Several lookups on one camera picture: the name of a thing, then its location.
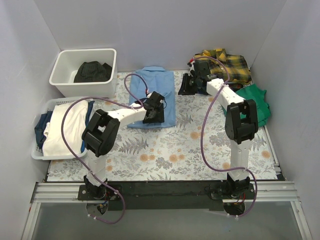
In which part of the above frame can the light blue long sleeve shirt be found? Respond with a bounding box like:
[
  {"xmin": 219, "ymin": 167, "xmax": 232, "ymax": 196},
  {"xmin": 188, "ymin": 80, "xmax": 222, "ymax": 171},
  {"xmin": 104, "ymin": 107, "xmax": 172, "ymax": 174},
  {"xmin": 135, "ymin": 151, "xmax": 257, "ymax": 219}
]
[{"xmin": 127, "ymin": 66, "xmax": 176, "ymax": 129}]

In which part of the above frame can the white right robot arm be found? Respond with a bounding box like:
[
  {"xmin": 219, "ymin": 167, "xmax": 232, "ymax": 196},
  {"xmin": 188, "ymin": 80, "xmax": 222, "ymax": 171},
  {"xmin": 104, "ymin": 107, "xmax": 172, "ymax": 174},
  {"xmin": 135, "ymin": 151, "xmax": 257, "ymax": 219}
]
[{"xmin": 178, "ymin": 57, "xmax": 259, "ymax": 199}]

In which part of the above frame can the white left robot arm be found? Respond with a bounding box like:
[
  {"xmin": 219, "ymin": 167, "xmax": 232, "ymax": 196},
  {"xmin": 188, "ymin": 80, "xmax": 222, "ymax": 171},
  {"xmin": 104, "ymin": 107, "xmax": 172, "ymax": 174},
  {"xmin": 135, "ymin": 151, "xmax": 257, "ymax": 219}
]
[{"xmin": 82, "ymin": 91, "xmax": 166, "ymax": 200}]

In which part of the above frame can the stack of folded plaid shirts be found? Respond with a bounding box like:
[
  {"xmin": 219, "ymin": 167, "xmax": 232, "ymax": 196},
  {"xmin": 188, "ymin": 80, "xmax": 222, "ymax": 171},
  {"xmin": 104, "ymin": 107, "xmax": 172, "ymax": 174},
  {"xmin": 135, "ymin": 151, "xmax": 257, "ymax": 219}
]
[{"xmin": 200, "ymin": 53, "xmax": 252, "ymax": 91}]

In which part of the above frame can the yellow plaid flannel shirt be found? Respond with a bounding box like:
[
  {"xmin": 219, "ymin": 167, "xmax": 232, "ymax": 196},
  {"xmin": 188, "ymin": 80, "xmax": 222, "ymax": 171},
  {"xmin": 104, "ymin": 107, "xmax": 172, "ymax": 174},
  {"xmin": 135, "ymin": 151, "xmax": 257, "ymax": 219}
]
[{"xmin": 193, "ymin": 48, "xmax": 252, "ymax": 85}]

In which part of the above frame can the green t-shirt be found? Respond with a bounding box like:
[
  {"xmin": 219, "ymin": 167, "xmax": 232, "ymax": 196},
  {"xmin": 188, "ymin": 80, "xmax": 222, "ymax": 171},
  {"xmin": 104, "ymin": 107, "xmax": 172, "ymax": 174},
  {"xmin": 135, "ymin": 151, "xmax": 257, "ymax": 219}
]
[{"xmin": 218, "ymin": 84, "xmax": 271, "ymax": 128}]

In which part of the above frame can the floral patterned table mat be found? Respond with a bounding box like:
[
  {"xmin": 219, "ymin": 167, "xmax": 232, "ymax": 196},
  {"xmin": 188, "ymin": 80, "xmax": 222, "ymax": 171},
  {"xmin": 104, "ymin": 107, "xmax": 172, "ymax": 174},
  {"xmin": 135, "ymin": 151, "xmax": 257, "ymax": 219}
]
[{"xmin": 46, "ymin": 71, "xmax": 278, "ymax": 182}]

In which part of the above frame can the dark striped garment in bin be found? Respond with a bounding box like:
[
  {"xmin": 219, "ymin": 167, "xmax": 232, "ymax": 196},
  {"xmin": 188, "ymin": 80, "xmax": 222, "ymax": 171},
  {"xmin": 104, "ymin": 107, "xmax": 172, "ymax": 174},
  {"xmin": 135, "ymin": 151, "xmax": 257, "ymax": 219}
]
[{"xmin": 73, "ymin": 61, "xmax": 113, "ymax": 83}]

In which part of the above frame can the cream white garment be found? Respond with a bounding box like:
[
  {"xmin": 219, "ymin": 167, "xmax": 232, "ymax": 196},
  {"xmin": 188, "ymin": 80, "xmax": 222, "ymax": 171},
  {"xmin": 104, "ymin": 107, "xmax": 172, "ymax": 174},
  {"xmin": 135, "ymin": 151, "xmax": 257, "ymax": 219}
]
[{"xmin": 42, "ymin": 100, "xmax": 89, "ymax": 158}]

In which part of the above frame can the white plastic bin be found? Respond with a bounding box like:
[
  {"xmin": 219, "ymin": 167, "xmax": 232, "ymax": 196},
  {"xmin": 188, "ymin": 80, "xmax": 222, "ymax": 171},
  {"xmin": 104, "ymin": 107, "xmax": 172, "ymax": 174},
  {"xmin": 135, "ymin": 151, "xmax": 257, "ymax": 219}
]
[{"xmin": 49, "ymin": 48, "xmax": 118, "ymax": 98}]

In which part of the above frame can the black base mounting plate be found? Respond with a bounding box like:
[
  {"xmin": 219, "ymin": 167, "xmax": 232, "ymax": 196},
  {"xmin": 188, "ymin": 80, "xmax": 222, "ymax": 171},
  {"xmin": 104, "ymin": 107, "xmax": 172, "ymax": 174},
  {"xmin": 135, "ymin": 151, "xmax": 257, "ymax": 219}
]
[{"xmin": 77, "ymin": 180, "xmax": 258, "ymax": 212}]

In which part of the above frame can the dark blue denim garment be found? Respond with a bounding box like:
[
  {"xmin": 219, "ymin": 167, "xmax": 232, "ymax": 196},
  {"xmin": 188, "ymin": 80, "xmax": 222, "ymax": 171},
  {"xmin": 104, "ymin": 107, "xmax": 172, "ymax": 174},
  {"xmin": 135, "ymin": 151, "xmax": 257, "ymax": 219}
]
[{"xmin": 34, "ymin": 111, "xmax": 53, "ymax": 149}]

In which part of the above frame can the white perforated laundry basket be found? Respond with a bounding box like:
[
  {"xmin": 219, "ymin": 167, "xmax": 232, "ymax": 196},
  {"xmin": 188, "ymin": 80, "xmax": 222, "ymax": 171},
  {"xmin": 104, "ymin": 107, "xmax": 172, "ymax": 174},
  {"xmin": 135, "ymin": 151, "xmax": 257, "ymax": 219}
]
[{"xmin": 31, "ymin": 97, "xmax": 95, "ymax": 161}]

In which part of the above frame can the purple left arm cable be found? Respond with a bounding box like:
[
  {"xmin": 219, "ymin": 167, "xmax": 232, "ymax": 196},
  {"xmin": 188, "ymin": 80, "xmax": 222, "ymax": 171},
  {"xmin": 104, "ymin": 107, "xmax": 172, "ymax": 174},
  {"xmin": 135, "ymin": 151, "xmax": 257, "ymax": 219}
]
[{"xmin": 60, "ymin": 73, "xmax": 127, "ymax": 224}]

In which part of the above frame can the aluminium frame rail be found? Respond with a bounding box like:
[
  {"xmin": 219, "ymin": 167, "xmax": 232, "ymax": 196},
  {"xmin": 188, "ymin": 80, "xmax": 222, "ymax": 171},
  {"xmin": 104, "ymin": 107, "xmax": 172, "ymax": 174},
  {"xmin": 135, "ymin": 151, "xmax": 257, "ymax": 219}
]
[{"xmin": 31, "ymin": 181, "xmax": 301, "ymax": 203}]

